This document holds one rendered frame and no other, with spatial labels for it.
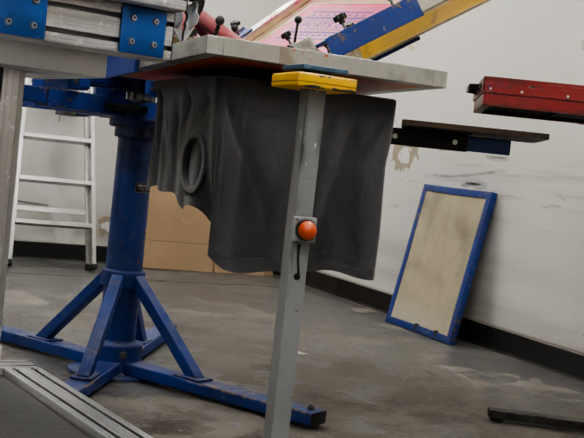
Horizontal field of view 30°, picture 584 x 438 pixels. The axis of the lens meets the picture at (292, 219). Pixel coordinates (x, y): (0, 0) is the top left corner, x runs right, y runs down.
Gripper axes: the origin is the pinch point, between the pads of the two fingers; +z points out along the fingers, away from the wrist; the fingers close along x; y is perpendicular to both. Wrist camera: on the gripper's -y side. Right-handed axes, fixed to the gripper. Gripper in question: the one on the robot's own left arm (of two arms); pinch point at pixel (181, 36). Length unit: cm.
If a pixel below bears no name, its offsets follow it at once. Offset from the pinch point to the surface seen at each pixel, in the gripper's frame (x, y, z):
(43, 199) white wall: 66, -452, 49
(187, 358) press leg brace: 43, -96, 89
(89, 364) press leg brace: 10, -94, 91
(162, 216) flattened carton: 141, -441, 53
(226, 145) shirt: 8.3, 12.8, 24.0
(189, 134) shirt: 5.2, -3.7, 21.6
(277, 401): 14, 39, 75
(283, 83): 8.9, 39.7, 12.0
